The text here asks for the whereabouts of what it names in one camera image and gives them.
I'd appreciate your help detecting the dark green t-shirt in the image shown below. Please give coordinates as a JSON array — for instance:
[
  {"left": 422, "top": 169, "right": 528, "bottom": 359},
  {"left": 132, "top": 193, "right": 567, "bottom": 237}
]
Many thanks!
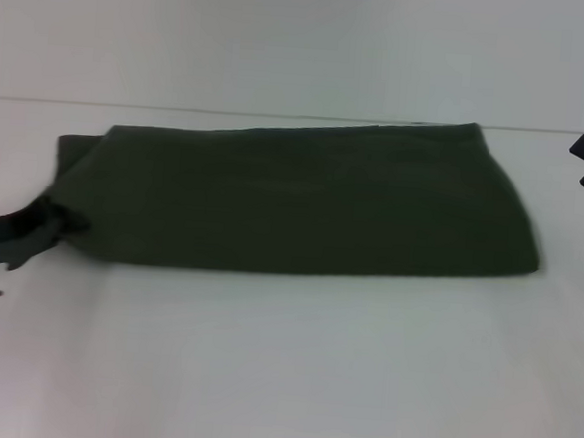
[{"left": 49, "top": 93, "right": 552, "bottom": 298}]

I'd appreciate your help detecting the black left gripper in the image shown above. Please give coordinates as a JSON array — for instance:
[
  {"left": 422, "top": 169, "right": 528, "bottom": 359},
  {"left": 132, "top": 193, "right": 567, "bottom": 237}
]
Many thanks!
[{"left": 0, "top": 193, "right": 94, "bottom": 261}]

